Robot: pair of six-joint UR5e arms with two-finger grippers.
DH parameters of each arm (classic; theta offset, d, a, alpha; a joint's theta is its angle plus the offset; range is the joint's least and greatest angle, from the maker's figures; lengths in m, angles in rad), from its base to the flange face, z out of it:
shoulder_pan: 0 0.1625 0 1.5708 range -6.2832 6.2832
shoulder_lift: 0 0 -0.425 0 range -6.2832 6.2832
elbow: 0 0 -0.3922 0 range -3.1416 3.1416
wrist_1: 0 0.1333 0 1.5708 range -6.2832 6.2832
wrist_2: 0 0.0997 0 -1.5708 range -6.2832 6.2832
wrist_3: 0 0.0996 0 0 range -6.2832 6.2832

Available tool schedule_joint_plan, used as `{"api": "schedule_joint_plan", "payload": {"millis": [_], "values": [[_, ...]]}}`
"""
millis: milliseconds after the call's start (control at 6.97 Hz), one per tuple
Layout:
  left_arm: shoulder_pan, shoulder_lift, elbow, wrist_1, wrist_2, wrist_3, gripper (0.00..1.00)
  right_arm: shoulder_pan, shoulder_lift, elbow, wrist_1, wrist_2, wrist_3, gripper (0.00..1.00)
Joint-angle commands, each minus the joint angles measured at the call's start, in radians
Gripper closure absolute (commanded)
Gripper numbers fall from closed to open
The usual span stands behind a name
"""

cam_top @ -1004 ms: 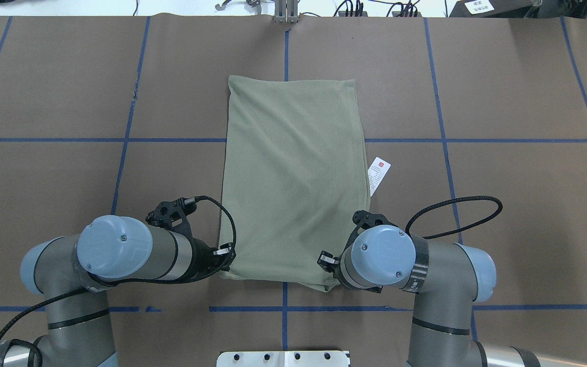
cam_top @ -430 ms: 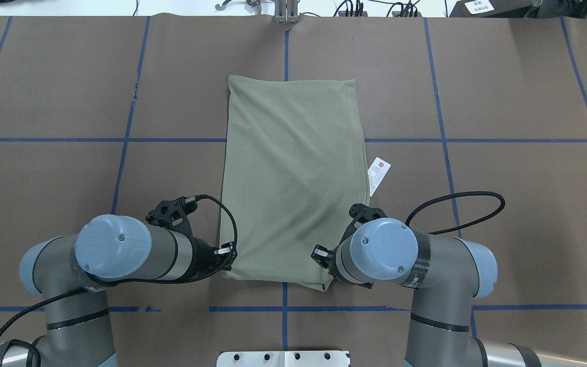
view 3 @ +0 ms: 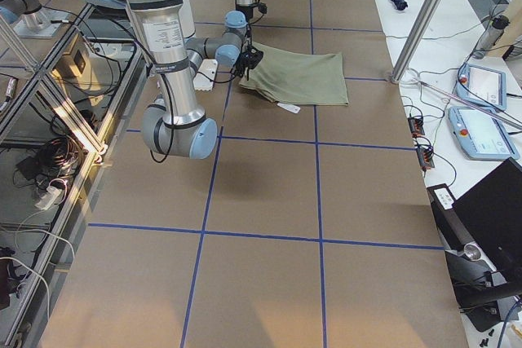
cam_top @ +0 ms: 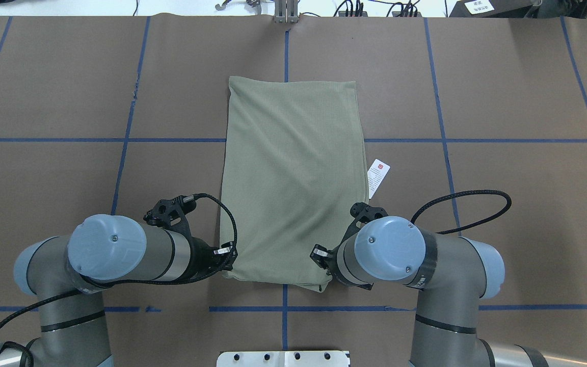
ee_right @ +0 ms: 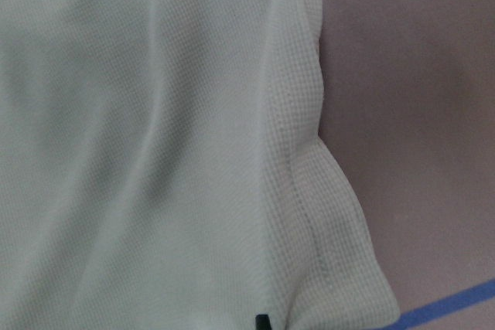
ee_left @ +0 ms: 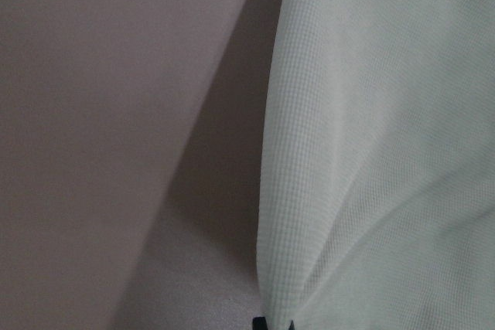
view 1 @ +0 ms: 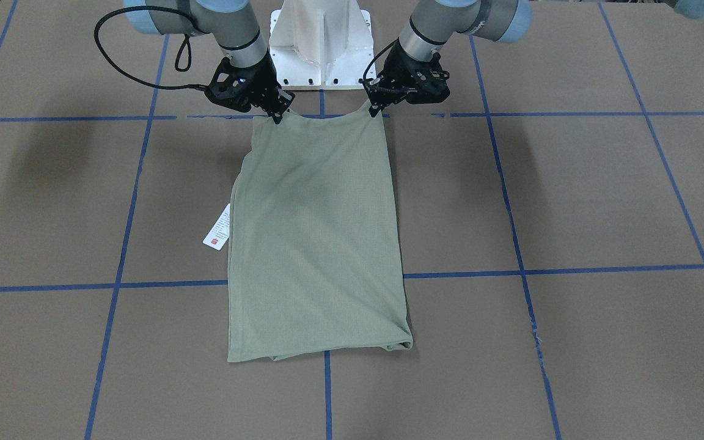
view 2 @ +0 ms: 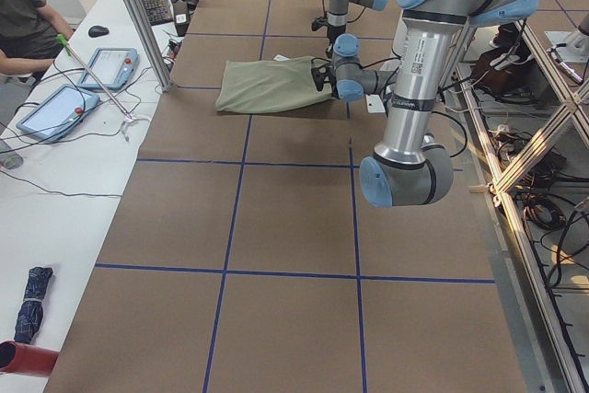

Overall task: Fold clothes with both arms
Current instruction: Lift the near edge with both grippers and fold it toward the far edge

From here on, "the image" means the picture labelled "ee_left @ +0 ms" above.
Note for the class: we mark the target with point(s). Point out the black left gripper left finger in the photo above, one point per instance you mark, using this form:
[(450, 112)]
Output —
[(259, 323)]

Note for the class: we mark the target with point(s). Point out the olive green long-sleeve shirt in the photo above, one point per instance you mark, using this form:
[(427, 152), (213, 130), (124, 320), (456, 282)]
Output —
[(377, 174)]

